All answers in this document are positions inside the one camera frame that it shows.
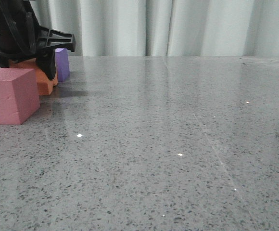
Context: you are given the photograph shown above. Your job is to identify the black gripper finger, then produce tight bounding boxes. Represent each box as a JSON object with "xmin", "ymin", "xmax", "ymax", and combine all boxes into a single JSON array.
[{"xmin": 36, "ymin": 26, "xmax": 76, "ymax": 80}]

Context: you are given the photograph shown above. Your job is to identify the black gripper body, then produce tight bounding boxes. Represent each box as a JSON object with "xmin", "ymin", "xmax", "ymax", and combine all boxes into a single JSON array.
[{"xmin": 0, "ymin": 0, "xmax": 43, "ymax": 68}]

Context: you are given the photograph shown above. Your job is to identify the orange foam cube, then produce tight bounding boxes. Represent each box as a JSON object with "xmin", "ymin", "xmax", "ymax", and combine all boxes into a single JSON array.
[{"xmin": 9, "ymin": 58, "xmax": 58, "ymax": 96}]

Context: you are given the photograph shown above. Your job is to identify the purple foam cube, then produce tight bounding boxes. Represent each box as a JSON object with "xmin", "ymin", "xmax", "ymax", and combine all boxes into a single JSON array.
[{"xmin": 55, "ymin": 48, "xmax": 70, "ymax": 82}]

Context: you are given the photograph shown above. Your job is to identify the grey-green curtain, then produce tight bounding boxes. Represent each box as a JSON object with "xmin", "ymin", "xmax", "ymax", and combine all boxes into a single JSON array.
[{"xmin": 32, "ymin": 0, "xmax": 279, "ymax": 56}]

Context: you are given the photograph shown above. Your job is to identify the pink foam cube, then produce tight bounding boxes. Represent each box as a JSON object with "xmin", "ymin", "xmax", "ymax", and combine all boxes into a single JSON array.
[{"xmin": 0, "ymin": 68, "xmax": 40, "ymax": 125}]

